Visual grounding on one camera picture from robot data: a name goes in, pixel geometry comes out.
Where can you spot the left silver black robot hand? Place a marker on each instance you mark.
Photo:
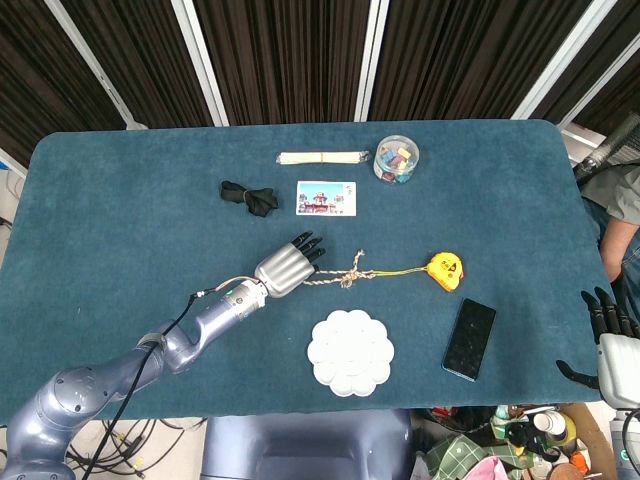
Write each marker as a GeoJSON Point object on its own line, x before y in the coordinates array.
{"type": "Point", "coordinates": [285, 270]}

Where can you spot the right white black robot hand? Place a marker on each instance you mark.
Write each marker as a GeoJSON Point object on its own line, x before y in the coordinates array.
{"type": "Point", "coordinates": [620, 365]}

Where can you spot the yellow tape measure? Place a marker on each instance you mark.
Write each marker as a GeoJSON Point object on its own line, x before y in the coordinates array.
{"type": "Point", "coordinates": [444, 272]}

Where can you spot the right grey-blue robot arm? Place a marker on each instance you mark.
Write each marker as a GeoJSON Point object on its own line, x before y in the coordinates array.
{"type": "Point", "coordinates": [629, 450]}

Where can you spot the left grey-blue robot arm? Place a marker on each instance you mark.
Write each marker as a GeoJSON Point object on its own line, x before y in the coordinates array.
{"type": "Point", "coordinates": [75, 395]}

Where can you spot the black cloth bundle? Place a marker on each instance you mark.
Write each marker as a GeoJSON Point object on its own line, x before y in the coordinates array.
{"type": "Point", "coordinates": [257, 200]}

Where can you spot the postcard with temple picture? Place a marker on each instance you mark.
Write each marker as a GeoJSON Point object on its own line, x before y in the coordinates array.
{"type": "Point", "coordinates": [326, 198]}

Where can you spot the white flower-shaped paint palette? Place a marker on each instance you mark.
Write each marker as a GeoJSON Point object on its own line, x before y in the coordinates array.
{"type": "Point", "coordinates": [350, 352]}

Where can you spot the bundle of wooden chopsticks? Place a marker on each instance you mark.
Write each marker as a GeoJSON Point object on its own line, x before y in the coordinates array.
{"type": "Point", "coordinates": [320, 158]}

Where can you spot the cardboard box of clutter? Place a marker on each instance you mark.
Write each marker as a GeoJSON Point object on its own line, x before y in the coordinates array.
{"type": "Point", "coordinates": [500, 445]}

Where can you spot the black smartphone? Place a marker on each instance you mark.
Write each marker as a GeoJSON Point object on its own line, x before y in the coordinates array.
{"type": "Point", "coordinates": [469, 340]}

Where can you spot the clear jar of coloured clips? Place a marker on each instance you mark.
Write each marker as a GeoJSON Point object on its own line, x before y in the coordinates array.
{"type": "Point", "coordinates": [396, 160]}

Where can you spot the person in grey shirt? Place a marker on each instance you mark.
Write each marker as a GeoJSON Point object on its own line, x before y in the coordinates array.
{"type": "Point", "coordinates": [617, 200]}

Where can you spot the blue table cloth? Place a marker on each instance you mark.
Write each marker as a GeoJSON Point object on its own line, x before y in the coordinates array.
{"type": "Point", "coordinates": [125, 225]}

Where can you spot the grey-blue robot torso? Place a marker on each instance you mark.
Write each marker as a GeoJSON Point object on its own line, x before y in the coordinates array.
{"type": "Point", "coordinates": [305, 447]}

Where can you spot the white partition post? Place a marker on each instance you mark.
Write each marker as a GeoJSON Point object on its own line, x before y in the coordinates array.
{"type": "Point", "coordinates": [600, 85]}
{"type": "Point", "coordinates": [95, 67]}
{"type": "Point", "coordinates": [560, 60]}
{"type": "Point", "coordinates": [200, 60]}
{"type": "Point", "coordinates": [371, 60]}

